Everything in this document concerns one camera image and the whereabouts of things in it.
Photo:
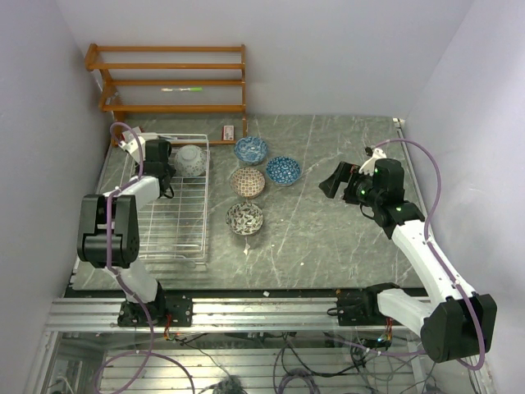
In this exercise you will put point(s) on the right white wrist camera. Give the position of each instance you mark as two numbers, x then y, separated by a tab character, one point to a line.
374	154

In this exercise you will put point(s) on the wooden shelf rack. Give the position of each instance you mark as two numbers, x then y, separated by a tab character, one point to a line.
111	102

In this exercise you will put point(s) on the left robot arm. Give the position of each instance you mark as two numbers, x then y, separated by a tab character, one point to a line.
108	235

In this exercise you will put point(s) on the blue floral pattern bowl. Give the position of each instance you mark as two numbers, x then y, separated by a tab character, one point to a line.
251	150

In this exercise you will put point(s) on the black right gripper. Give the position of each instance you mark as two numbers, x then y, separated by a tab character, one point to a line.
345	171

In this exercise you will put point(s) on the white petal pattern bowl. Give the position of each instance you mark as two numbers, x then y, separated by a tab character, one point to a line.
190	161

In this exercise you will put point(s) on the aluminium mounting rail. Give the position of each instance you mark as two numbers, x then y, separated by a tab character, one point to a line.
209	315

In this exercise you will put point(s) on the brown geometric pattern bowl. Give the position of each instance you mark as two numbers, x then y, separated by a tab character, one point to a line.
248	182

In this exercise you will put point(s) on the blue triangle pattern bowl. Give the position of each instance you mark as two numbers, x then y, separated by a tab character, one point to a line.
283	171

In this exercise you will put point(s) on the white wire dish rack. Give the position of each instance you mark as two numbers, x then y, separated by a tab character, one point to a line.
173	228

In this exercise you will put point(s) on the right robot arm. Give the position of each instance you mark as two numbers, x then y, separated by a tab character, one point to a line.
458	322

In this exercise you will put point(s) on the red patterned bowl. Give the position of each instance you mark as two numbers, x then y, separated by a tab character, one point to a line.
244	218

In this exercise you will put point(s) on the green white pen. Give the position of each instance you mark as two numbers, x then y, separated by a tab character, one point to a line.
187	89

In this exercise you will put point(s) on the red white small box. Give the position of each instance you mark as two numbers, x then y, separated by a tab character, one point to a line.
228	133

